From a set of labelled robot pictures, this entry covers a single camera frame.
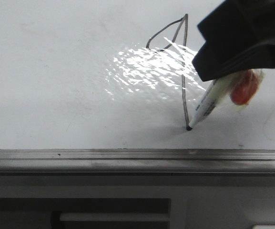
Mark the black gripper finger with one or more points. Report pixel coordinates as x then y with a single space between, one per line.
239 35

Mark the red round magnet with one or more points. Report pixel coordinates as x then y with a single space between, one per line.
245 89

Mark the white black-tipped whiteboard marker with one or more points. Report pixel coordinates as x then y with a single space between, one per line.
212 96

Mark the white whiteboard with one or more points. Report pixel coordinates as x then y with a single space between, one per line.
107 74

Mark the grey aluminium whiteboard tray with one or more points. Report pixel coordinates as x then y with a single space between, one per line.
137 161

